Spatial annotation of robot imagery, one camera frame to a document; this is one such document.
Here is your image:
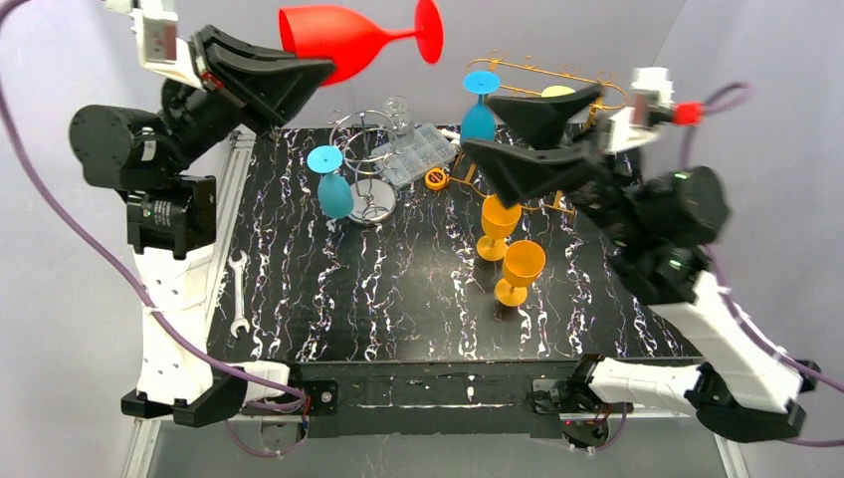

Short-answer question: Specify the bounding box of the green plastic goblet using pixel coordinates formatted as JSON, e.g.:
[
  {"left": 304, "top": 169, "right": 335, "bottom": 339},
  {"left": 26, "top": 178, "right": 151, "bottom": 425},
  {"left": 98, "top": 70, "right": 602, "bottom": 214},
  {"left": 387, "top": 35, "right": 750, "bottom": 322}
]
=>
[{"left": 540, "top": 85, "right": 576, "bottom": 99}]

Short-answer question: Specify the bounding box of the blue plastic goblet back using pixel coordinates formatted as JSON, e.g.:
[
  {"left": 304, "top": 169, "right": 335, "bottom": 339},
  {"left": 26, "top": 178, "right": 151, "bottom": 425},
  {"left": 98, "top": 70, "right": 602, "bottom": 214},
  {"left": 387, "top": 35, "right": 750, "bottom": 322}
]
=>
[{"left": 460, "top": 71, "right": 501, "bottom": 144}]

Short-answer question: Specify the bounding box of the blue plastic goblet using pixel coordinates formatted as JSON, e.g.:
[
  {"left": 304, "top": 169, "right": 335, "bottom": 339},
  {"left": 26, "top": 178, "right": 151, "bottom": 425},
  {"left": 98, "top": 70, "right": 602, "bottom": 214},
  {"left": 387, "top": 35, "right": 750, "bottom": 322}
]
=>
[
  {"left": 460, "top": 71, "right": 501, "bottom": 144},
  {"left": 307, "top": 145, "right": 354, "bottom": 219}
]

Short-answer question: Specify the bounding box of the red plastic goblet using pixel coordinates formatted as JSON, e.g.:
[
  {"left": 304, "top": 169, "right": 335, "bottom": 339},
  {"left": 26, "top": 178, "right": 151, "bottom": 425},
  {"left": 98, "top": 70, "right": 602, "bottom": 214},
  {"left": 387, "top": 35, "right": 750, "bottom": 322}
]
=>
[{"left": 278, "top": 0, "right": 444, "bottom": 87}]

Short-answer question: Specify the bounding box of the chrome spiral glass rack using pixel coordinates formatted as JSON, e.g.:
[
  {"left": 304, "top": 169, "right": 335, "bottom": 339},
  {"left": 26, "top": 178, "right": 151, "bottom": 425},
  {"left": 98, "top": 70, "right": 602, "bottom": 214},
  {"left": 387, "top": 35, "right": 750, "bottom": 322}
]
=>
[{"left": 328, "top": 110, "right": 399, "bottom": 227}]

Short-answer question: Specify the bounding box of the clear glass wine glass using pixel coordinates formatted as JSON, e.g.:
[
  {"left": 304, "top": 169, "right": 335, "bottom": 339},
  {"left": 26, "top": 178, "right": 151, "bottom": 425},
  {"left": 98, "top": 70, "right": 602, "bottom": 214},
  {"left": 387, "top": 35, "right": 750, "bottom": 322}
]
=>
[{"left": 383, "top": 96, "right": 415, "bottom": 149}]

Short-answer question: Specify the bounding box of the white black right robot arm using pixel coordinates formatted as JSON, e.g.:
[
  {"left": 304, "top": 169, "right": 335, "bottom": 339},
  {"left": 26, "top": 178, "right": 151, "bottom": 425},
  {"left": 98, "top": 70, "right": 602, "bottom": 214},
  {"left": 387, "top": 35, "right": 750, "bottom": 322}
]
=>
[{"left": 463, "top": 86, "right": 818, "bottom": 443}]

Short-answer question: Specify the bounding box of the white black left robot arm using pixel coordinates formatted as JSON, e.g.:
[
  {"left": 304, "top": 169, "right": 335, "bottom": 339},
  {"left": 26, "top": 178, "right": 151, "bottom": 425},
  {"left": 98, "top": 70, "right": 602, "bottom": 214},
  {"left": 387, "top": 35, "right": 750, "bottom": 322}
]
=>
[{"left": 69, "top": 21, "right": 335, "bottom": 428}]

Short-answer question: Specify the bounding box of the orange plastic goblet far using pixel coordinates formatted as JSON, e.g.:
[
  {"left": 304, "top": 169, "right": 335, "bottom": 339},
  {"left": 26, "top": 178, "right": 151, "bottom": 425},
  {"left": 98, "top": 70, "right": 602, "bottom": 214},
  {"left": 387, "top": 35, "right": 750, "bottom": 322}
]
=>
[{"left": 476, "top": 195, "right": 523, "bottom": 262}]

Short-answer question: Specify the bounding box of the orange plastic goblet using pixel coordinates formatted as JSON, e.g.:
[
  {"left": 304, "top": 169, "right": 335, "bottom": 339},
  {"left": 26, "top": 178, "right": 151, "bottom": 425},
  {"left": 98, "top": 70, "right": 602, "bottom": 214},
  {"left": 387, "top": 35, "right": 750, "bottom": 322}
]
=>
[
  {"left": 476, "top": 195, "right": 523, "bottom": 262},
  {"left": 494, "top": 240, "right": 546, "bottom": 308}
]

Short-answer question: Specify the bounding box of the white small tool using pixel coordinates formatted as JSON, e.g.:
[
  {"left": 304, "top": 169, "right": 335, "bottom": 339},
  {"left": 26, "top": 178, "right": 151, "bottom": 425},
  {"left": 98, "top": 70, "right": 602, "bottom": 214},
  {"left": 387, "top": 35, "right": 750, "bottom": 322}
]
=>
[{"left": 439, "top": 128, "right": 461, "bottom": 143}]

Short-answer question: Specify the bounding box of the yellow tape measure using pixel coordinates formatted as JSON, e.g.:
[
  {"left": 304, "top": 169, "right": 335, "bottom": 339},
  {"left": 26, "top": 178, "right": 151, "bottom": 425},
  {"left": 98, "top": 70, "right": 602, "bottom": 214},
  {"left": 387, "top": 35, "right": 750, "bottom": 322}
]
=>
[{"left": 424, "top": 167, "right": 450, "bottom": 191}]

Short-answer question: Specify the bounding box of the orange plastic goblet near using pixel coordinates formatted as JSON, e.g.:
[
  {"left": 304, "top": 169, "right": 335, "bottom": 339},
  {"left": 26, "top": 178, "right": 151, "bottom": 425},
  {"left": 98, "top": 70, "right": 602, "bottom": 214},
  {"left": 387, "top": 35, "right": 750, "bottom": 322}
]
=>
[{"left": 494, "top": 240, "right": 546, "bottom": 308}]

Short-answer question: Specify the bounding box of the clear plastic parts box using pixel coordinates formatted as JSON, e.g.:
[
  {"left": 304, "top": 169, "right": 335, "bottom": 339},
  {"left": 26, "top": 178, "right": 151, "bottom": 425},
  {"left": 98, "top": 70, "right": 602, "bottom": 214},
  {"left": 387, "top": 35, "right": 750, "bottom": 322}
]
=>
[{"left": 371, "top": 123, "right": 457, "bottom": 189}]

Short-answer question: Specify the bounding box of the silver open-end wrench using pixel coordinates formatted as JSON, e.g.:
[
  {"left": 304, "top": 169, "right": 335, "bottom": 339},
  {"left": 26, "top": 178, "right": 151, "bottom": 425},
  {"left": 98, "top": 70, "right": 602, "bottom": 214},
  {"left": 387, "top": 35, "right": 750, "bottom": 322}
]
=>
[{"left": 228, "top": 250, "right": 250, "bottom": 339}]

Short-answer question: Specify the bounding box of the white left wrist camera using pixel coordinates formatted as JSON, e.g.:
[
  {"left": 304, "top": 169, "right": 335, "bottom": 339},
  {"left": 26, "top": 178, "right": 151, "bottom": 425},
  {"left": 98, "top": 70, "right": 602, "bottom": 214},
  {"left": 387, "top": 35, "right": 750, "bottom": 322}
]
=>
[{"left": 103, "top": 0, "right": 203, "bottom": 89}]

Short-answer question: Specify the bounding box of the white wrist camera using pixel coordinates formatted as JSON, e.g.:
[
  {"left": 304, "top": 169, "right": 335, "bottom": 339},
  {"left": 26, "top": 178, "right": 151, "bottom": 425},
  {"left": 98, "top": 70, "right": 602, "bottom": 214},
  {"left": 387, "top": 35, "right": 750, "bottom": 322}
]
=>
[
  {"left": 597, "top": 67, "right": 704, "bottom": 154},
  {"left": 103, "top": 0, "right": 203, "bottom": 89}
]

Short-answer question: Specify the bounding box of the gold wire glass rack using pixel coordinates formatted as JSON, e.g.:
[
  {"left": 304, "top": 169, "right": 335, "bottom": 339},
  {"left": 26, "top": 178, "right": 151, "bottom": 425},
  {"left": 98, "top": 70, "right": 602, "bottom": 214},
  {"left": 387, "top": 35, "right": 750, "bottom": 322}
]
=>
[{"left": 461, "top": 64, "right": 642, "bottom": 208}]

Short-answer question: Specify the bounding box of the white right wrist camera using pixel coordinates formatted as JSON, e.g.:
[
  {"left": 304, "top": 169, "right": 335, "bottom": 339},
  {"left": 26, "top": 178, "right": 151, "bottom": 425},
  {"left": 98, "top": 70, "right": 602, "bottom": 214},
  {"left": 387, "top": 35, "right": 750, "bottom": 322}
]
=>
[{"left": 597, "top": 67, "right": 704, "bottom": 154}]

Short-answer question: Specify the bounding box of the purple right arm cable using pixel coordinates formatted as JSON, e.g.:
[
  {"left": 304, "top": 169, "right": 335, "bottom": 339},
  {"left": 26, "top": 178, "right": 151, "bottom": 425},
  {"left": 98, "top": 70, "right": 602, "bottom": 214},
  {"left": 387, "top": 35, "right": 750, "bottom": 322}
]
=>
[{"left": 593, "top": 82, "right": 844, "bottom": 453}]

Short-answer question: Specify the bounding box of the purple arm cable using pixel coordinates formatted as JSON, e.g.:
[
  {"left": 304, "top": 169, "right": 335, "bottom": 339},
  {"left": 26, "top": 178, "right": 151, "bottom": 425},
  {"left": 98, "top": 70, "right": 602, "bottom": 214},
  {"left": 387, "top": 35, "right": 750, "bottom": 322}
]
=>
[
  {"left": 0, "top": 0, "right": 312, "bottom": 459},
  {"left": 593, "top": 82, "right": 844, "bottom": 453}
]

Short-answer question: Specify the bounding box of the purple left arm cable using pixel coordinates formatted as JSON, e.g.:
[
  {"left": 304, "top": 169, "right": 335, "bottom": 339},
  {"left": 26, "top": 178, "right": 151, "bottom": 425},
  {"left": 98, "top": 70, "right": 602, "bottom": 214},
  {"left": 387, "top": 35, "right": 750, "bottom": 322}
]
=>
[{"left": 0, "top": 0, "right": 312, "bottom": 459}]

